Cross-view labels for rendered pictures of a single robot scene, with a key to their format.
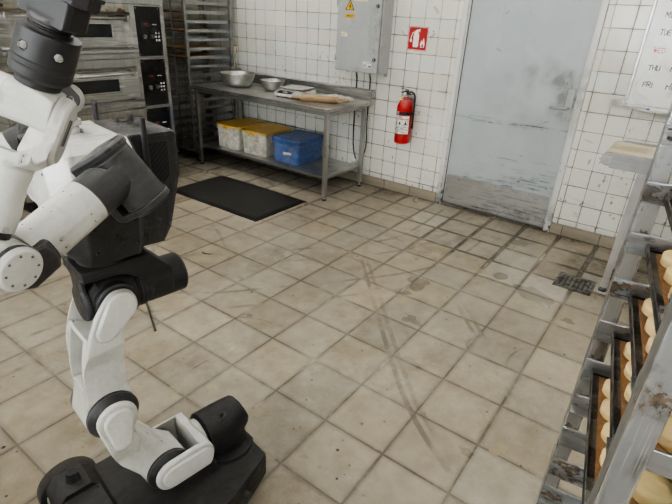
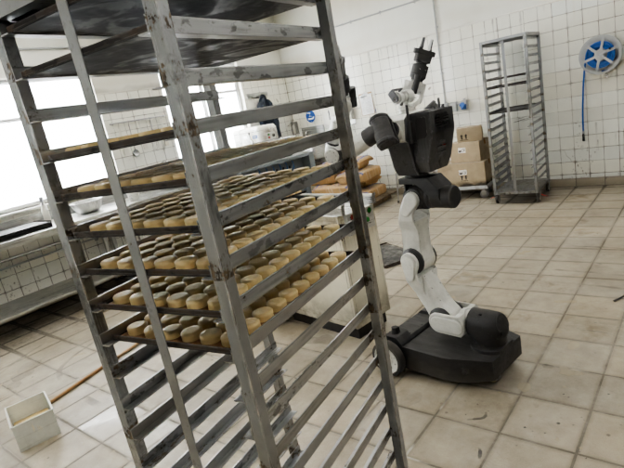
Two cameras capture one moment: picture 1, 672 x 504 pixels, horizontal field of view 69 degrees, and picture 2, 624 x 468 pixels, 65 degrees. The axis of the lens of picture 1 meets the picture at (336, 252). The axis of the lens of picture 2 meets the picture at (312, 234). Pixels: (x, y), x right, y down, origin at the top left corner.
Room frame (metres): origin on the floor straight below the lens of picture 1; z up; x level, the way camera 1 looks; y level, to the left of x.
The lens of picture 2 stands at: (0.79, -1.94, 1.50)
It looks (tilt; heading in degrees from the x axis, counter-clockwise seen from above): 14 degrees down; 96
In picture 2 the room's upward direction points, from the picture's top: 11 degrees counter-clockwise
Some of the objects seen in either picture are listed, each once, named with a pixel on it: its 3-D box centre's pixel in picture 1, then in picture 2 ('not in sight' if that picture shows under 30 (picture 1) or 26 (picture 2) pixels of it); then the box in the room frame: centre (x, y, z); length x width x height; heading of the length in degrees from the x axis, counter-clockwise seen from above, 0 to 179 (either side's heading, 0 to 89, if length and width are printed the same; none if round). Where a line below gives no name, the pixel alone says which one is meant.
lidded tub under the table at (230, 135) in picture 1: (241, 133); not in sight; (5.57, 1.16, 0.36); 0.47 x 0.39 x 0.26; 143
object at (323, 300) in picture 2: not in sight; (328, 262); (0.50, 1.30, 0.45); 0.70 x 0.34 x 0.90; 137
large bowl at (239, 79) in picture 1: (238, 79); not in sight; (5.56, 1.17, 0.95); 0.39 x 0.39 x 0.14
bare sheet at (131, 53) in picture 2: not in sight; (187, 53); (0.44, -0.70, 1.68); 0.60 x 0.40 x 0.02; 64
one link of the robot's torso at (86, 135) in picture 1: (104, 184); (418, 138); (1.12, 0.57, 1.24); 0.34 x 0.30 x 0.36; 46
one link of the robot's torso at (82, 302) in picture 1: (131, 276); (430, 190); (1.14, 0.55, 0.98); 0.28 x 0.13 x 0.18; 136
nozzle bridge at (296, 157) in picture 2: not in sight; (267, 184); (0.13, 1.65, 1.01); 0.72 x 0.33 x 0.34; 47
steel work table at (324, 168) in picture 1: (276, 130); not in sight; (5.26, 0.71, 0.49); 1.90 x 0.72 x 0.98; 55
